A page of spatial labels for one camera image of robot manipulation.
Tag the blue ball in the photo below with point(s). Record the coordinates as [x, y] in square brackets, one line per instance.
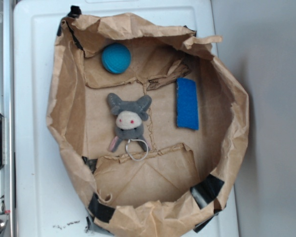
[116, 58]

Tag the gray plush animal keychain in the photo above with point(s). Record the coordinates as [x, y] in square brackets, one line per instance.
[130, 116]

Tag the blue rectangular sponge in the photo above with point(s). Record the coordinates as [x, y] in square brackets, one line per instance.
[187, 106]

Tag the aluminium frame rail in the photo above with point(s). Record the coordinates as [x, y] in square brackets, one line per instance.
[7, 173]

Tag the brown paper bag tray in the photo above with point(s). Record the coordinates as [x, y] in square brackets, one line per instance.
[174, 189]

